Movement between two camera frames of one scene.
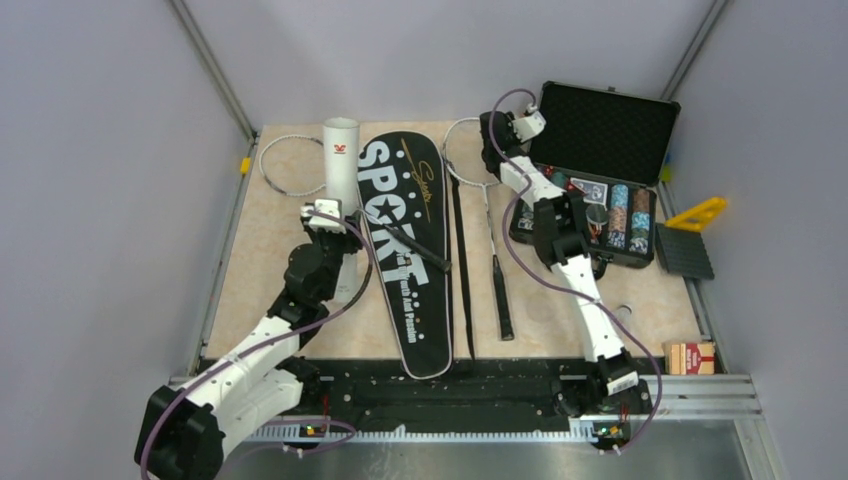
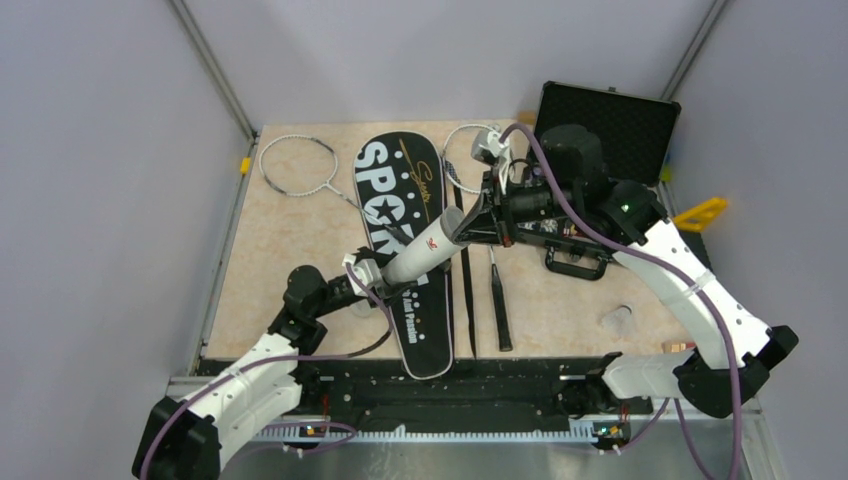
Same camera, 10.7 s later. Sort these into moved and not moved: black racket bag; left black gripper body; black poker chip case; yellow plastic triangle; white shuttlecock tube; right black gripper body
Moved: white shuttlecock tube; left black gripper body; right black gripper body
Not moved: black racket bag; yellow plastic triangle; black poker chip case
